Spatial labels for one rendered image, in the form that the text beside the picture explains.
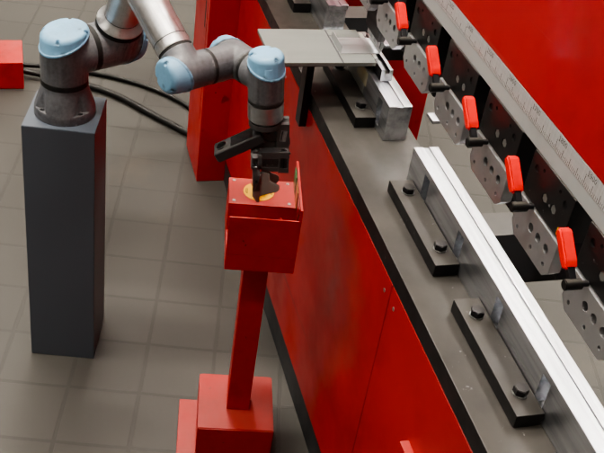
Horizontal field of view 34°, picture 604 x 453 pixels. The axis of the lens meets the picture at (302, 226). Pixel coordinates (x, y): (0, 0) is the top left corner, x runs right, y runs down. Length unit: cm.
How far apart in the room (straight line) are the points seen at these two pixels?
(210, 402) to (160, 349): 37
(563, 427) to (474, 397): 17
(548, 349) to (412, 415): 35
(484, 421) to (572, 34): 66
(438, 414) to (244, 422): 90
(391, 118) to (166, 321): 110
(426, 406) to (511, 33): 71
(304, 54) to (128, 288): 111
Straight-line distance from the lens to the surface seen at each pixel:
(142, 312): 312
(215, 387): 274
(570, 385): 173
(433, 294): 196
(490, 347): 183
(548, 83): 166
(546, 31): 167
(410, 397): 199
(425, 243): 203
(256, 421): 267
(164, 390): 289
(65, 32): 245
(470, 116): 184
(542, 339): 179
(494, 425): 174
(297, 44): 249
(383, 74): 244
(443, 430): 185
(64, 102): 249
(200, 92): 353
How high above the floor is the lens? 210
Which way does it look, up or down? 36 degrees down
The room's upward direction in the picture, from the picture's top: 9 degrees clockwise
